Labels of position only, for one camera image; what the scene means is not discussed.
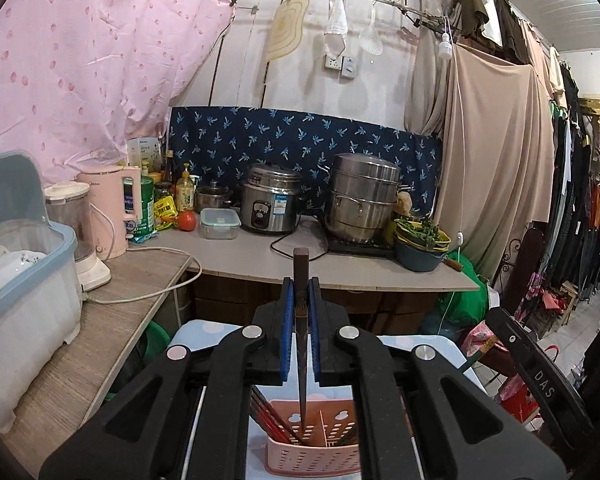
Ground navy leaf-print cloth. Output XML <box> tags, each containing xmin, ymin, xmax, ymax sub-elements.
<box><xmin>167</xmin><ymin>106</ymin><xmax>443</xmax><ymax>221</ymax></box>

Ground white slotted ladle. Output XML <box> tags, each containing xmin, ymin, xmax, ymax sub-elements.
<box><xmin>358</xmin><ymin>2</ymin><xmax>385</xmax><ymax>56</ymax></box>

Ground green bag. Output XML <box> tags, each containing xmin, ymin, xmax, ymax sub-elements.
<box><xmin>420</xmin><ymin>260</ymin><xmax>491</xmax><ymax>336</ymax></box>

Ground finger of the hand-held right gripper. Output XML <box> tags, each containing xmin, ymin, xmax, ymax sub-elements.
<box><xmin>485</xmin><ymin>307</ymin><xmax>581</xmax><ymax>426</ymax></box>

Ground white power cable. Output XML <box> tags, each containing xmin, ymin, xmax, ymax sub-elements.
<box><xmin>82</xmin><ymin>244</ymin><xmax>203</xmax><ymax>306</ymax></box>

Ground beige hanging cutting mat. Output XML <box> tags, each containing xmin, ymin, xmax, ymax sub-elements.
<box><xmin>266</xmin><ymin>0</ymin><xmax>311</xmax><ymax>63</ymax></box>

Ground white carton box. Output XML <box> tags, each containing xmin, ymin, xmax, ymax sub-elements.
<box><xmin>127</xmin><ymin>136</ymin><xmax>163</xmax><ymax>171</ymax></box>

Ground beige curtain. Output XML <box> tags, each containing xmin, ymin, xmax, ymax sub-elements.
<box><xmin>404</xmin><ymin>42</ymin><xmax>556</xmax><ymax>281</ymax></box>

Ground yellow detergent bottle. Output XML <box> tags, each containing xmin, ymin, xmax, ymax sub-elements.
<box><xmin>175</xmin><ymin>162</ymin><xmax>196</xmax><ymax>212</ymax></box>

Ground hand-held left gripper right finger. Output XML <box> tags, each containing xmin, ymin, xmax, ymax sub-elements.
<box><xmin>307</xmin><ymin>276</ymin><xmax>567</xmax><ymax>480</ymax></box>

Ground glass food container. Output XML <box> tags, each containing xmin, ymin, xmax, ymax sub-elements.
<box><xmin>198</xmin><ymin>207</ymin><xmax>242</xmax><ymax>240</ymax></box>

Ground black induction cooker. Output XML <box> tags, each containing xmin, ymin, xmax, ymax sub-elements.
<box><xmin>325</xmin><ymin>232</ymin><xmax>398</xmax><ymax>259</ymax></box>

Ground green leafy vegetables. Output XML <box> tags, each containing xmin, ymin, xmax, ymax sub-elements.
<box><xmin>395</xmin><ymin>217</ymin><xmax>443</xmax><ymax>246</ymax></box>

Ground white blender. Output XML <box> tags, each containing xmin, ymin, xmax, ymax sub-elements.
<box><xmin>44</xmin><ymin>181</ymin><xmax>112</xmax><ymax>291</ymax></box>

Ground dark maroon chopstick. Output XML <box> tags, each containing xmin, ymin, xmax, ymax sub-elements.
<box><xmin>293</xmin><ymin>248</ymin><xmax>311</xmax><ymax>432</ymax></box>

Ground steel steamer pot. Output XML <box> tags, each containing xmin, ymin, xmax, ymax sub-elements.
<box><xmin>317</xmin><ymin>154</ymin><xmax>402</xmax><ymax>243</ymax></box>

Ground steel rice cooker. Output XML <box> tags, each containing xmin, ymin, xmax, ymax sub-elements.
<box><xmin>239</xmin><ymin>162</ymin><xmax>306</xmax><ymax>235</ymax></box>

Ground plastic dish cabinet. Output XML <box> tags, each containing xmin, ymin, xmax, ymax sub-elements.
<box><xmin>0</xmin><ymin>150</ymin><xmax>83</xmax><ymax>433</ymax></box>

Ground white floral plate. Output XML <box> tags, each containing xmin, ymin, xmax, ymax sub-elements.
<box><xmin>0</xmin><ymin>251</ymin><xmax>48</xmax><ymax>301</ymax></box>

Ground pink perforated plastic basket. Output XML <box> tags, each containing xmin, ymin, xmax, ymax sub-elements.
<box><xmin>264</xmin><ymin>399</ymin><xmax>367</xmax><ymax>478</ymax></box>

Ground blue bowl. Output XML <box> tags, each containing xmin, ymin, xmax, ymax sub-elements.
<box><xmin>394</xmin><ymin>240</ymin><xmax>448</xmax><ymax>273</ymax></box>

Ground pink printed cloth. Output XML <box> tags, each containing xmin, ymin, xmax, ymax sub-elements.
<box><xmin>0</xmin><ymin>0</ymin><xmax>236</xmax><ymax>196</ymax></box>

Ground blue dotted tablecloth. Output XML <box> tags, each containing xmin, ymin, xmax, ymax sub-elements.
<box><xmin>169</xmin><ymin>318</ymin><xmax>486</xmax><ymax>480</ymax></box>

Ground small lidded steel pot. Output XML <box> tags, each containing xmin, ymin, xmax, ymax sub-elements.
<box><xmin>195</xmin><ymin>180</ymin><xmax>233</xmax><ymax>213</ymax></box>

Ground white cord switch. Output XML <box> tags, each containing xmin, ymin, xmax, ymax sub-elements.
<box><xmin>445</xmin><ymin>57</ymin><xmax>467</xmax><ymax>261</ymax></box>

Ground pink electric kettle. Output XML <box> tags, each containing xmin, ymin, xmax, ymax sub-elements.
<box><xmin>75</xmin><ymin>165</ymin><xmax>143</xmax><ymax>261</ymax></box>

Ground green can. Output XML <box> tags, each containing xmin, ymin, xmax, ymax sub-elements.
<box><xmin>132</xmin><ymin>175</ymin><xmax>156</xmax><ymax>236</ymax></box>

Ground yellow packet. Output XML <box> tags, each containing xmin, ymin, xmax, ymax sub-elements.
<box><xmin>153</xmin><ymin>196</ymin><xmax>178</xmax><ymax>223</ymax></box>

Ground pink floral cloth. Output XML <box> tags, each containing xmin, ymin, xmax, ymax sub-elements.
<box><xmin>460</xmin><ymin>320</ymin><xmax>503</xmax><ymax>361</ymax></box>

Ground yellow-green bowl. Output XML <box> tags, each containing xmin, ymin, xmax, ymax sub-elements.
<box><xmin>392</xmin><ymin>220</ymin><xmax>452</xmax><ymax>253</ymax></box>

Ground wooden counter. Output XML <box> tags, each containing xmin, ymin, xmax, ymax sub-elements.
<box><xmin>0</xmin><ymin>215</ymin><xmax>481</xmax><ymax>461</ymax></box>

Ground white hanging mesh bag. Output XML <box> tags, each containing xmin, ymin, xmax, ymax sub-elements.
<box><xmin>322</xmin><ymin>0</ymin><xmax>348</xmax><ymax>58</ymax></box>

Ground green plastic basin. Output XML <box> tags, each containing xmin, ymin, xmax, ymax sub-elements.
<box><xmin>142</xmin><ymin>320</ymin><xmax>173</xmax><ymax>361</ymax></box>

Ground dark chair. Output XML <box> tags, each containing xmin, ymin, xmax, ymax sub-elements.
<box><xmin>500</xmin><ymin>227</ymin><xmax>546</xmax><ymax>321</ymax></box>

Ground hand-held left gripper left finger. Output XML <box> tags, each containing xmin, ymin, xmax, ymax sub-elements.
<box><xmin>37</xmin><ymin>276</ymin><xmax>296</xmax><ymax>480</ymax></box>

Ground hanging clothes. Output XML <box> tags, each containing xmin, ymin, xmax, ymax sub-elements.
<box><xmin>460</xmin><ymin>0</ymin><xmax>600</xmax><ymax>311</ymax></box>

